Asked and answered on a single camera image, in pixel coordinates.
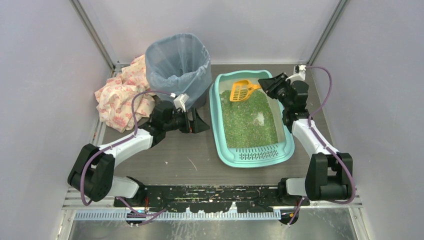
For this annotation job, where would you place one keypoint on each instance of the green cat litter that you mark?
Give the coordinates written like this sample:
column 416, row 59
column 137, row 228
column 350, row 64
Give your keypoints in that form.
column 249, row 123

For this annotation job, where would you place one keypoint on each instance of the pink patterned cloth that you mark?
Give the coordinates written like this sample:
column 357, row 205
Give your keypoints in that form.
column 115, row 97

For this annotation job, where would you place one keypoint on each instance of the bin with blue bag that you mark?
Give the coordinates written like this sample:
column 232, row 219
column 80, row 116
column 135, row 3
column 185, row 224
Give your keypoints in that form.
column 179, row 64

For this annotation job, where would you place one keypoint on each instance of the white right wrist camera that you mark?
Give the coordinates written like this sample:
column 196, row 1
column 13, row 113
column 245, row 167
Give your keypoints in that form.
column 299, row 73

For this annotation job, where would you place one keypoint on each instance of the teal litter box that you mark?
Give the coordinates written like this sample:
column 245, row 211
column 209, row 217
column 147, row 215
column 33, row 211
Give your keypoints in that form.
column 251, row 157

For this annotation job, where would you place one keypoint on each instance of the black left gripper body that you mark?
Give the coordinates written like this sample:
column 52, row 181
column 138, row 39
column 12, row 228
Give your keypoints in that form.
column 191, row 121

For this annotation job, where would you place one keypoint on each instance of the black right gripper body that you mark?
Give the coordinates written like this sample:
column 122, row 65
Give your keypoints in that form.
column 274, row 87

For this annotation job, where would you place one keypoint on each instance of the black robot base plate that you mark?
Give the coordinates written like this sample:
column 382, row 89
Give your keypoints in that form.
column 214, row 198

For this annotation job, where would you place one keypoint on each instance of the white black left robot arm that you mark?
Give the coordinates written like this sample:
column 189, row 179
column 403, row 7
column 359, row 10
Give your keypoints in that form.
column 93, row 171

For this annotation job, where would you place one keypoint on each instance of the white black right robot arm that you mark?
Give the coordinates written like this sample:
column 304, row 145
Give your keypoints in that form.
column 330, row 173

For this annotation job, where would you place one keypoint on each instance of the orange litter scoop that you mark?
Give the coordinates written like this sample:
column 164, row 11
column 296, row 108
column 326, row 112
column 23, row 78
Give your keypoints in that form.
column 242, row 90

